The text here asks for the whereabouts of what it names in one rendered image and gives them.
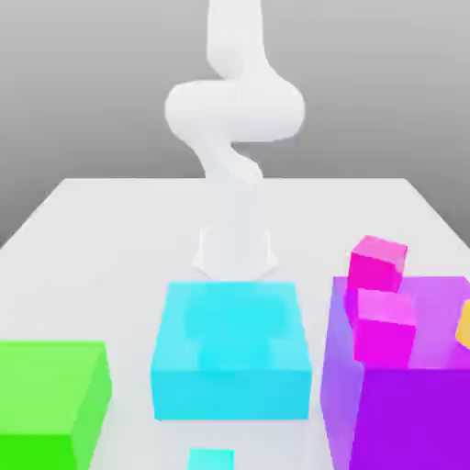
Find small orange cube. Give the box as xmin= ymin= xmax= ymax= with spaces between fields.
xmin=454 ymin=299 xmax=470 ymax=349

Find large purple box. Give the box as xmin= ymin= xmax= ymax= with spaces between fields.
xmin=319 ymin=275 xmax=470 ymax=470

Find small magenta cube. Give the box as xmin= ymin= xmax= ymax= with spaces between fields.
xmin=352 ymin=287 xmax=418 ymax=369
xmin=346 ymin=234 xmax=409 ymax=294

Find small cyan cube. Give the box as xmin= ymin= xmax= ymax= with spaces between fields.
xmin=187 ymin=447 xmax=235 ymax=470

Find large green box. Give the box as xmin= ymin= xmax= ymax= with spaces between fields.
xmin=0 ymin=340 xmax=113 ymax=470

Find large cyan box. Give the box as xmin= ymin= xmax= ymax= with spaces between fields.
xmin=150 ymin=281 xmax=313 ymax=421

